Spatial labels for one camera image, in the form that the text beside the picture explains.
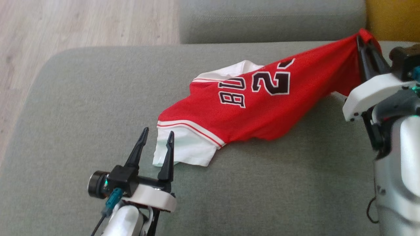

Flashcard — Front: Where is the large grey sofa seat cushion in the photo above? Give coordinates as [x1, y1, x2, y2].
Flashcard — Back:
[0, 41, 420, 236]

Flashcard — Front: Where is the yellow sofa back cushion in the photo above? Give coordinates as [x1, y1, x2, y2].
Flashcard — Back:
[365, 0, 420, 42]

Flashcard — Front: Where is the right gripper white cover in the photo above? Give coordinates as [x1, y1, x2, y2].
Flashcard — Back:
[342, 35, 417, 123]

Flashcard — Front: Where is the red jersey with white sleeves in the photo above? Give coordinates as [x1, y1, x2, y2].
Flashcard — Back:
[153, 28, 383, 167]

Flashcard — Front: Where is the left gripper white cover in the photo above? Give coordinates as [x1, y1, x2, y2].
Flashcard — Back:
[88, 127, 177, 212]

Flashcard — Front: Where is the right black cable teal plug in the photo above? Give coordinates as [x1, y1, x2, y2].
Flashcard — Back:
[367, 66, 420, 225]

